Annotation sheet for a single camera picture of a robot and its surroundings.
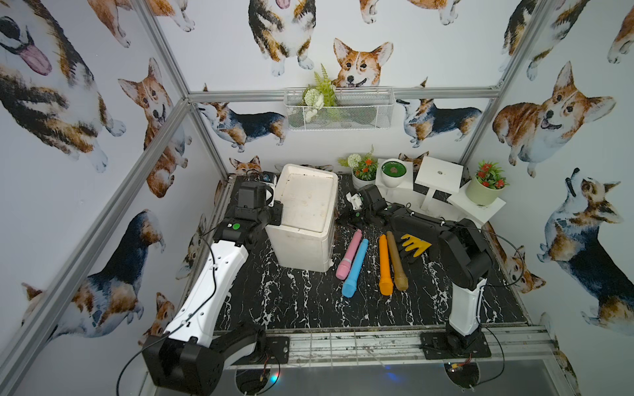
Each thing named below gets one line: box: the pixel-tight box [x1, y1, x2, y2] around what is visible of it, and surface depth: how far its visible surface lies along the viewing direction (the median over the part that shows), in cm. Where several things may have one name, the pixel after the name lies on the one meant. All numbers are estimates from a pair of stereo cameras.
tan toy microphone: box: [386, 231, 409, 292], surface depth 90 cm
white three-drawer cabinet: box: [265, 163, 339, 273], surface depth 82 cm
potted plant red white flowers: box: [338, 145, 379, 190], surface depth 108 cm
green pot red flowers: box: [465, 160, 511, 207], surface depth 85 cm
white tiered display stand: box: [375, 155, 507, 226], surface depth 92 cm
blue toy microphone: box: [341, 238, 370, 299], surface depth 88 cm
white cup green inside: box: [380, 158, 408, 189], surface depth 94 cm
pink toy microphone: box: [335, 228, 363, 281], surface depth 92 cm
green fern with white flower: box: [302, 62, 337, 123], surface depth 84 cm
